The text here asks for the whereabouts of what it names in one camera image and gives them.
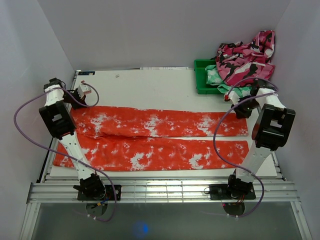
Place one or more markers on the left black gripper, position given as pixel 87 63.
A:
pixel 81 101

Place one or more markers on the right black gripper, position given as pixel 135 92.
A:
pixel 239 113

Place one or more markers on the orange white tie-dye trousers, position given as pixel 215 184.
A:
pixel 124 139

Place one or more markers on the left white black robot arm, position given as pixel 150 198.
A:
pixel 61 125

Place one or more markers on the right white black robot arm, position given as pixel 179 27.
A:
pixel 270 132

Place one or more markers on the blue label sticker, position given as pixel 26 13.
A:
pixel 86 73

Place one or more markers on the mint green white garment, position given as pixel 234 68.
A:
pixel 213 79

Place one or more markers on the pink camouflage garment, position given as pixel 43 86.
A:
pixel 260 51

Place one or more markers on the green plastic bin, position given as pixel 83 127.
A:
pixel 201 77

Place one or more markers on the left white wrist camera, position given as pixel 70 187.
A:
pixel 83 89

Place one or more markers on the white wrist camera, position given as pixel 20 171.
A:
pixel 231 97
pixel 83 89

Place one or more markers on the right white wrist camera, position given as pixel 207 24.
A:
pixel 231 97

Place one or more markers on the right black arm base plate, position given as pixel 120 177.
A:
pixel 222 192

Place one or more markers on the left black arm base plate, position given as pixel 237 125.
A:
pixel 109 194

